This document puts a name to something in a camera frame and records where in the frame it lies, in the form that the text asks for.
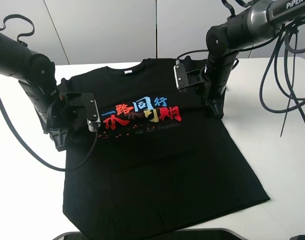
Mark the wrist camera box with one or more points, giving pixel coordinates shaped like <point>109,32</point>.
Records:
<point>188,74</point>
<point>82,106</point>

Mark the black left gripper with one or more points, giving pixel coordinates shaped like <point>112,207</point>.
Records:
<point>50,106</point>

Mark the black printed t-shirt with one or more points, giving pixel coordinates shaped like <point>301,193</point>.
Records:
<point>158,164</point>

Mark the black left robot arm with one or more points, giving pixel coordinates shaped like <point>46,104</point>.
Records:
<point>35,73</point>

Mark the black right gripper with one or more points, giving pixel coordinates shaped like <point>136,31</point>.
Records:
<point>213,94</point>

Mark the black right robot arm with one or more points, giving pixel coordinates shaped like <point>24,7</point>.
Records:
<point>257,23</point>

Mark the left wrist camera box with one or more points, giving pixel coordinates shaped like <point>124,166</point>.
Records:
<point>82,106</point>

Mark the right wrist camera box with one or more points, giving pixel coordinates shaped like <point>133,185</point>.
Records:
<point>188,74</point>

